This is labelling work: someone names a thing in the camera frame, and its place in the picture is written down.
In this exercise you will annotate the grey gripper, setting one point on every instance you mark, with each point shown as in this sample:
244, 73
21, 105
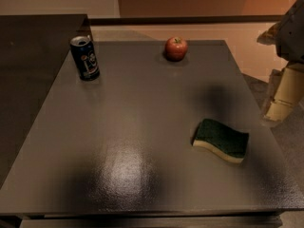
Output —
291, 37

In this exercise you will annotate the blue pepsi can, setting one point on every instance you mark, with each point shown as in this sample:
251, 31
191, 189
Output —
83, 53

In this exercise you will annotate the green yellow sponge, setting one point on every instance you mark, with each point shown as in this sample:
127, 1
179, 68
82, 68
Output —
221, 140

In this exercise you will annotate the red apple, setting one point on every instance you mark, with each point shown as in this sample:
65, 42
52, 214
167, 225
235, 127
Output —
175, 49

